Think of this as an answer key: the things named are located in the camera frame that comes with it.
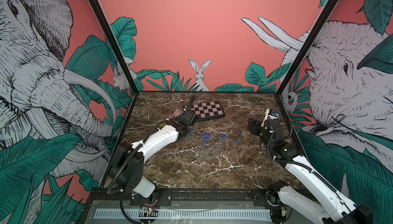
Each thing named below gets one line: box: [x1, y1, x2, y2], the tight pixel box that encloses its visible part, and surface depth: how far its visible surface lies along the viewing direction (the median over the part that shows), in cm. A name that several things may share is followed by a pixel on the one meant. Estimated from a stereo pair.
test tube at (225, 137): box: [215, 135, 228, 159], surface depth 94 cm
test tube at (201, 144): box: [199, 130, 205, 159], surface depth 94 cm
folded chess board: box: [184, 100, 226, 123], surface depth 109 cm
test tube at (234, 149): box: [229, 138, 238, 161], surface depth 92 cm
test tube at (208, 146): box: [204, 133, 212, 159], surface depth 92 cm
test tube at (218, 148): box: [212, 136, 224, 160], surface depth 92 cm
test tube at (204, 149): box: [200, 136, 208, 161], surface depth 92 cm
